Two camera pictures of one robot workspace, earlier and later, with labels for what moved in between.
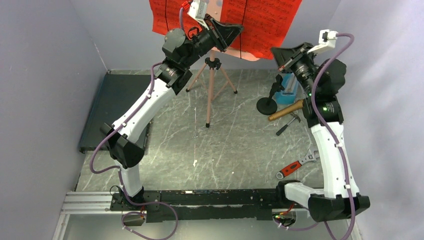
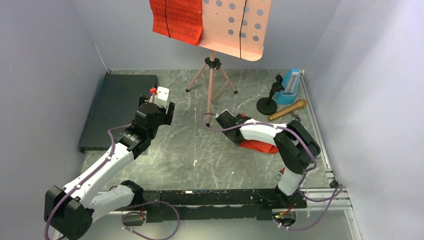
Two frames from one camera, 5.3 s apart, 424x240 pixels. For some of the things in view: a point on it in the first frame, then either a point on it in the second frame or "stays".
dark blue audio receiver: x=121 y=93 stays
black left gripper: x=222 y=34 to x=166 y=117
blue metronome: x=289 y=83 stays
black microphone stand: x=268 y=106 stays
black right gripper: x=285 y=57 to x=237 y=142
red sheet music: x=264 y=23 to x=259 y=146
